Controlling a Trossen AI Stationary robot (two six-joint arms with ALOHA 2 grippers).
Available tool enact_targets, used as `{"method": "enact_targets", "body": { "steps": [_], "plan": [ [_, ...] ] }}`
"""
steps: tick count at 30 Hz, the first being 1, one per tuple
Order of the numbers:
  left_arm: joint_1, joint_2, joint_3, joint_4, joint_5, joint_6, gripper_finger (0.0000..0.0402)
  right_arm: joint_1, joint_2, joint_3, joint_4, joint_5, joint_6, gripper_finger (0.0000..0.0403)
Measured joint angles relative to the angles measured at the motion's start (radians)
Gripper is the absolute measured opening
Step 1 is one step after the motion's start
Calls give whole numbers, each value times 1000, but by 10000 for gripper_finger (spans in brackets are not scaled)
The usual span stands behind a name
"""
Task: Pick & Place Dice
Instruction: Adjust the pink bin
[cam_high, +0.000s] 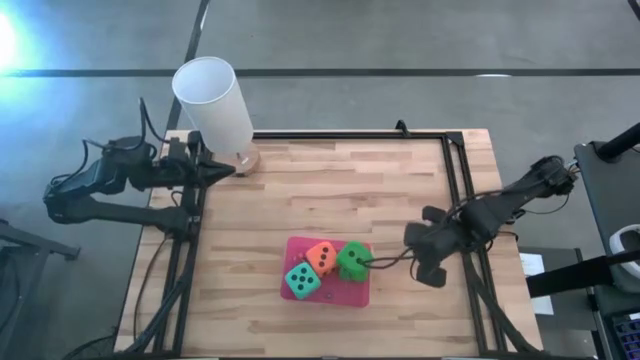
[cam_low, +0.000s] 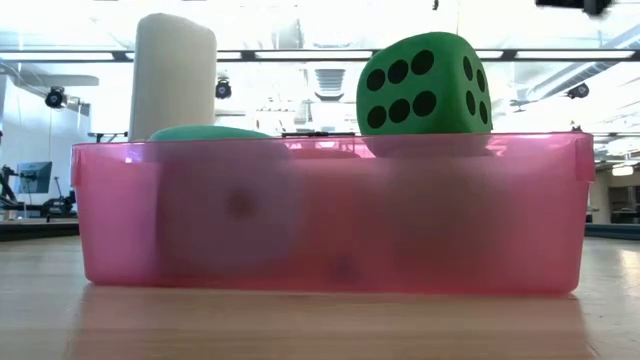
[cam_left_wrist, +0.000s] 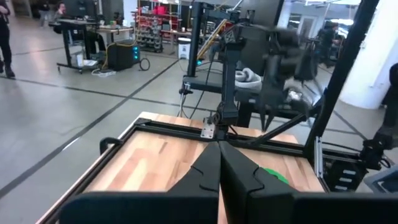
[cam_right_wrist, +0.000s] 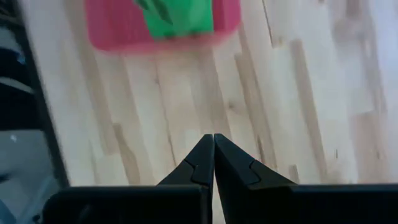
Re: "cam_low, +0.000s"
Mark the cyan foam die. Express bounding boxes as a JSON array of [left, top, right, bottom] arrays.
[[147, 124, 275, 143]]

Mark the ceiling air vent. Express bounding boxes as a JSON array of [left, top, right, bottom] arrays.
[[313, 68, 347, 102]]

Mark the green foam die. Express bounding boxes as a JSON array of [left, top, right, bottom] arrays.
[[355, 31, 495, 138]]

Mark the grey computer monitor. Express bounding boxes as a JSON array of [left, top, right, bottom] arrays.
[[16, 160, 54, 195]]

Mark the pink plastic bin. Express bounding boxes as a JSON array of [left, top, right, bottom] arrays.
[[69, 130, 597, 297]]

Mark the white shade table lamp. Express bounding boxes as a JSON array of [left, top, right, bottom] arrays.
[[127, 12, 219, 143]]

